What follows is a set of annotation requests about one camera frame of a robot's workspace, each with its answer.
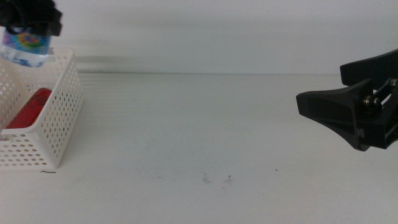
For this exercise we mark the small water bottle blue cap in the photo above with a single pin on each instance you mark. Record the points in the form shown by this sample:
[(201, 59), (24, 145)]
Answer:
[(25, 46)]

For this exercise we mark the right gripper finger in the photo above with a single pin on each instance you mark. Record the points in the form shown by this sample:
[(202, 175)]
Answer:
[(373, 68), (332, 105)]

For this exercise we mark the white perforated plastic basket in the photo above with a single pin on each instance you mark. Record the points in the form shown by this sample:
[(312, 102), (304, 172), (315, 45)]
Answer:
[(62, 124)]

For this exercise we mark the red cola can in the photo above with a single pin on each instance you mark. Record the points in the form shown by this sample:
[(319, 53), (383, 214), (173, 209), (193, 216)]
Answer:
[(29, 109)]

